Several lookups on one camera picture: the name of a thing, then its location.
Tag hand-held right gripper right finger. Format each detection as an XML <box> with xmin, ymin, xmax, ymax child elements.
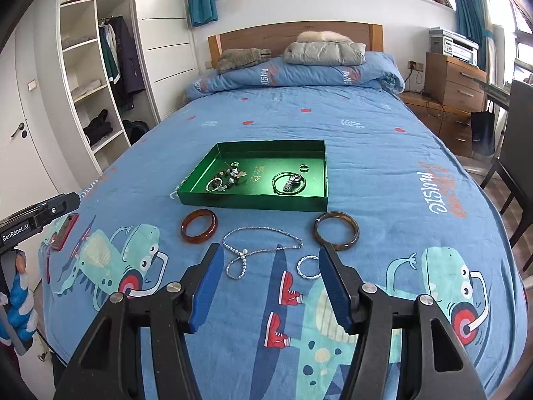
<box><xmin>318</xmin><ymin>242</ymin><xmax>488</xmax><ymax>400</ymax></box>

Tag black bag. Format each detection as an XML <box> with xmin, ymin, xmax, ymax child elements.
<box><xmin>122</xmin><ymin>119</ymin><xmax>149</xmax><ymax>146</ymax></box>

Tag long teal curtain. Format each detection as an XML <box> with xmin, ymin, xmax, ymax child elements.
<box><xmin>447</xmin><ymin>0</ymin><xmax>492</xmax><ymax>71</ymax></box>

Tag large thin silver bangle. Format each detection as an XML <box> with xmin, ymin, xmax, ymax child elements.
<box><xmin>271</xmin><ymin>171</ymin><xmax>307</xmax><ymax>195</ymax></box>

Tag white wardrobe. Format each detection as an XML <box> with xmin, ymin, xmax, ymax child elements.
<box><xmin>54</xmin><ymin>0</ymin><xmax>198</xmax><ymax>176</ymax></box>

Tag black cables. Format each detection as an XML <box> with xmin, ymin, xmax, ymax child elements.
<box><xmin>410</xmin><ymin>67</ymin><xmax>448</xmax><ymax>134</ymax></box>

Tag amber red bangle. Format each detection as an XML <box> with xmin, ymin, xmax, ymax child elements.
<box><xmin>180</xmin><ymin>208</ymin><xmax>219</xmax><ymax>243</ymax></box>

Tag low wooden nightstand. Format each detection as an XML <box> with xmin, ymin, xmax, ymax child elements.
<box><xmin>400</xmin><ymin>92</ymin><xmax>479</xmax><ymax>158</ymax></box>

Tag folded light clothes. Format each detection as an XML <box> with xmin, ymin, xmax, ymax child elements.
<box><xmin>70</xmin><ymin>83</ymin><xmax>107</xmax><ymax>103</ymax></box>

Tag silver bead necklace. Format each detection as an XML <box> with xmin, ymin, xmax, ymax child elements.
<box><xmin>222</xmin><ymin>226</ymin><xmax>304</xmax><ymax>280</ymax></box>

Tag blue dinosaur print bed sheet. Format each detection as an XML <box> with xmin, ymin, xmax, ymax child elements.
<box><xmin>39</xmin><ymin>94</ymin><xmax>529</xmax><ymax>400</ymax></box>

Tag navy tote bag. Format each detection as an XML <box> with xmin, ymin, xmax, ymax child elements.
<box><xmin>470</xmin><ymin>104</ymin><xmax>496</xmax><ymax>157</ymax></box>

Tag grey puffer jacket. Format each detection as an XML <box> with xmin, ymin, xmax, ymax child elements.
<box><xmin>284</xmin><ymin>41</ymin><xmax>367</xmax><ymax>66</ymax></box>

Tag silver wristwatch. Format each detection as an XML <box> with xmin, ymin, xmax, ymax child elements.
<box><xmin>282</xmin><ymin>173</ymin><xmax>304</xmax><ymax>193</ymax></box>

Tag wooden drawer chest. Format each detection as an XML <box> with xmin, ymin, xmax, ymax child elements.
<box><xmin>425</xmin><ymin>52</ymin><xmax>489</xmax><ymax>113</ymax></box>

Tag grey brown plush toy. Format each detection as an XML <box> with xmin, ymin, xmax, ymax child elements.
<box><xmin>217</xmin><ymin>47</ymin><xmax>272</xmax><ymax>72</ymax></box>

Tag folded blue duvet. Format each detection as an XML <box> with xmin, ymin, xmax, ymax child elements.
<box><xmin>185</xmin><ymin>52</ymin><xmax>405</xmax><ymax>101</ymax></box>

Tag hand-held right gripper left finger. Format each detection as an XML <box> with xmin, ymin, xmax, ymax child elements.
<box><xmin>54</xmin><ymin>242</ymin><xmax>226</xmax><ymax>400</ymax></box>

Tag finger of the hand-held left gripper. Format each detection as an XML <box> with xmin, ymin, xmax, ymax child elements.
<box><xmin>32</xmin><ymin>192</ymin><xmax>81</xmax><ymax>231</ymax></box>

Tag white green hanging garment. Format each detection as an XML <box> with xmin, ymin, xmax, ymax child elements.
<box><xmin>99</xmin><ymin>23</ymin><xmax>121</xmax><ymax>84</ymax></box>

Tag white printer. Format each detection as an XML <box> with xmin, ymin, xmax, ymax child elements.
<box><xmin>429</xmin><ymin>27</ymin><xmax>479</xmax><ymax>65</ymax></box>

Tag cream furry cushion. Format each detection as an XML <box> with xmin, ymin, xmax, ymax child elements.
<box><xmin>296</xmin><ymin>30</ymin><xmax>352</xmax><ymax>44</ymax></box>

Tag black folded clothes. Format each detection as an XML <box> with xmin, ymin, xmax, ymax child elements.
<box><xmin>83</xmin><ymin>109</ymin><xmax>113</xmax><ymax>144</ymax></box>

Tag dark hanging jacket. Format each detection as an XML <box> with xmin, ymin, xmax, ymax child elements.
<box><xmin>109</xmin><ymin>16</ymin><xmax>146</xmax><ymax>111</ymax></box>

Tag dark brown bangle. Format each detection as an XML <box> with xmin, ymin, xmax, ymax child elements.
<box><xmin>314</xmin><ymin>212</ymin><xmax>359</xmax><ymax>251</ymax></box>

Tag cluttered desk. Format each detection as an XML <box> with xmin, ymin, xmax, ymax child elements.
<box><xmin>481</xmin><ymin>60</ymin><xmax>533</xmax><ymax>109</ymax></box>

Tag green tray box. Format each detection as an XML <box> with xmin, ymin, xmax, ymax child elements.
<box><xmin>177</xmin><ymin>139</ymin><xmax>329</xmax><ymax>213</ymax></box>

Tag wooden headboard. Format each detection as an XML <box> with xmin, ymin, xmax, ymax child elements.
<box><xmin>207</xmin><ymin>23</ymin><xmax>384</xmax><ymax>71</ymax></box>

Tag dark chair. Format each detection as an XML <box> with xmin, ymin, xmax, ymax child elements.
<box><xmin>479</xmin><ymin>79</ymin><xmax>533</xmax><ymax>271</ymax></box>

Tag mixed bead bracelet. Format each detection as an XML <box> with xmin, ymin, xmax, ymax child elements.
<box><xmin>212</xmin><ymin>167</ymin><xmax>249</xmax><ymax>192</ymax></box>

